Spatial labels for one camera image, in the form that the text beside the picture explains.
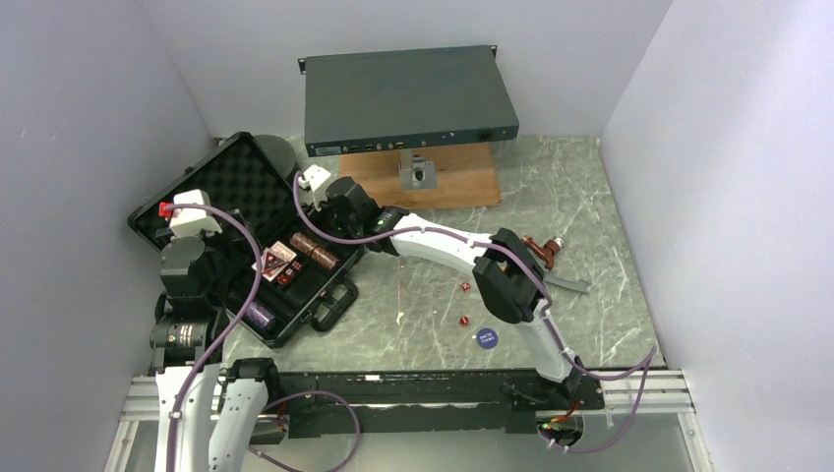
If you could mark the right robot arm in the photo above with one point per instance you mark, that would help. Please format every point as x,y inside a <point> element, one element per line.
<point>508,279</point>

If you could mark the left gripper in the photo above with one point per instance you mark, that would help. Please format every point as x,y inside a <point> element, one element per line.
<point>238,253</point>

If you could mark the grey flat strip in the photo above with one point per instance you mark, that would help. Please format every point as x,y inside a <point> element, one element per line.
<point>580,286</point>

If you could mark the purple chip stack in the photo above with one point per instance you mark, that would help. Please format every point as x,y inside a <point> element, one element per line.
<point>261,317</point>

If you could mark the black poker set case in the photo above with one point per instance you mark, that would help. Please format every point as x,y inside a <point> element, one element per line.
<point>240,180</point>

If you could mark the wooden base board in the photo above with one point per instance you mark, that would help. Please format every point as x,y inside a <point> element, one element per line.
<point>466,177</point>

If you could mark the dark teal rack device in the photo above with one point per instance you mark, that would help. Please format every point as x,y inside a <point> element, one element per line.
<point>414,98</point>

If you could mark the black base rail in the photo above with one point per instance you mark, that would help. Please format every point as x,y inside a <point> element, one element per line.
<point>513,401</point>

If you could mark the metal stand post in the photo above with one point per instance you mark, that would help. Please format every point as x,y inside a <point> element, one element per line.
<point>416,172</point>

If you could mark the blue small blind button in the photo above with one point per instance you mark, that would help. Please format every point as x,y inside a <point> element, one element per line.
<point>486,338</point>

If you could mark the playing card deck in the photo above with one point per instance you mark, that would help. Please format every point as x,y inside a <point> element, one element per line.
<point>275,259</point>

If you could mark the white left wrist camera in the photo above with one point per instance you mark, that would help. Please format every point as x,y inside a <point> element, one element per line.
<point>188,222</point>

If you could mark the black round speaker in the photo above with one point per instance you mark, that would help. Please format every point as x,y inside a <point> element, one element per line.
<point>281,154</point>

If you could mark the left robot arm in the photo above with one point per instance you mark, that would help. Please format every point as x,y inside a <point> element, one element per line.
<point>205,419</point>

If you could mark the orange black chip stack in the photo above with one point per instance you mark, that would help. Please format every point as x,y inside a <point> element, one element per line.
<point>303,243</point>

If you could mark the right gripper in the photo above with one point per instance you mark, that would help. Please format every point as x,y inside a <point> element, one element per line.
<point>323,221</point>

